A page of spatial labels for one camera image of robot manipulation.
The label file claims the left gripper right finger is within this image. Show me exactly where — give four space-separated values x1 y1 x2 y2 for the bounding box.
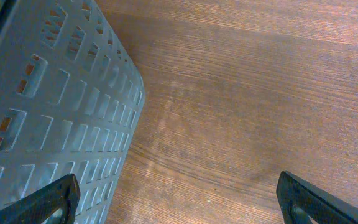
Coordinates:
276 171 358 224

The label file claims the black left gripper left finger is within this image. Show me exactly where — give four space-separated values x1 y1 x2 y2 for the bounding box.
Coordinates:
0 174 81 224

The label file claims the dark grey plastic basket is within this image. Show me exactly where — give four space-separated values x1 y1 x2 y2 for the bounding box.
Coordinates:
0 0 145 223

